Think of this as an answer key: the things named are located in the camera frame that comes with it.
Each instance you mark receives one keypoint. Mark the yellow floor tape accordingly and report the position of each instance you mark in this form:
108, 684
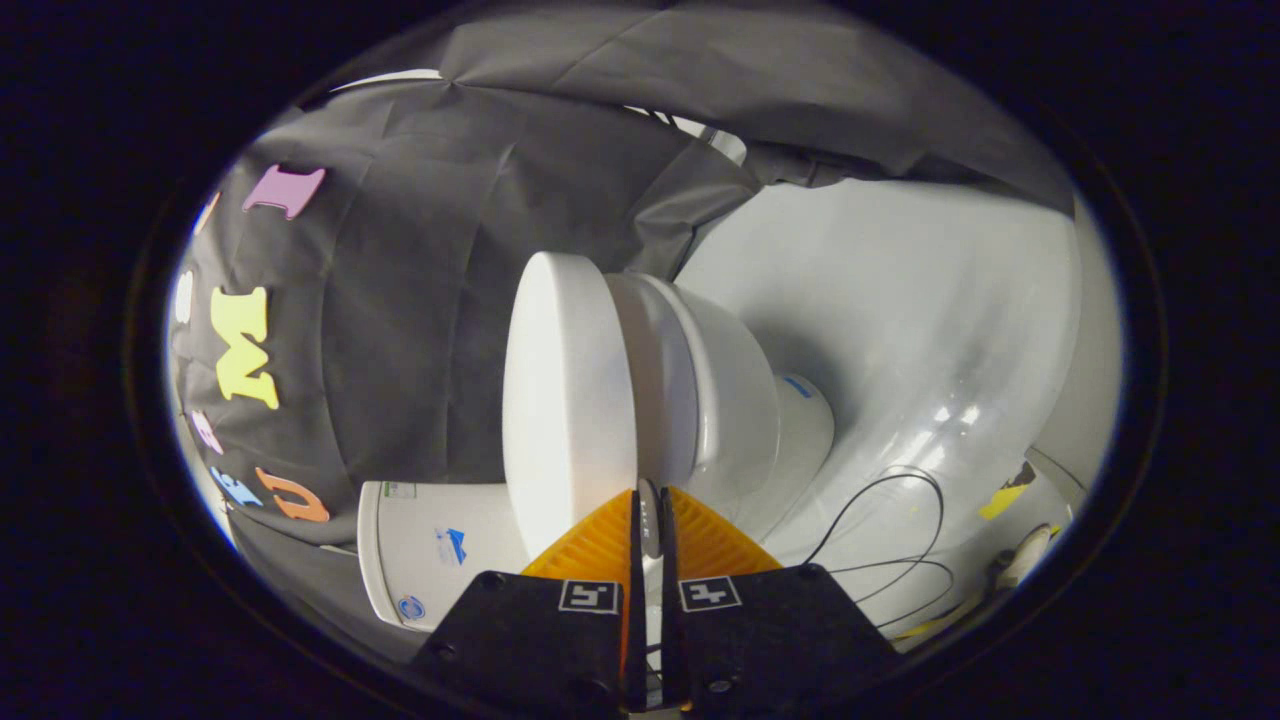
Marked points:
1005, 502

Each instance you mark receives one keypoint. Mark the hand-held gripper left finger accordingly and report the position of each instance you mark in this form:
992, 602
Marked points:
530, 640

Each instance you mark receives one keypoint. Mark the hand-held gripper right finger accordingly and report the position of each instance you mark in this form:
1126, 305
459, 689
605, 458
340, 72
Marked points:
770, 640

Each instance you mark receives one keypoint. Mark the black backdrop cloth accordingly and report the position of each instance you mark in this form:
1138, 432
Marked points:
420, 300

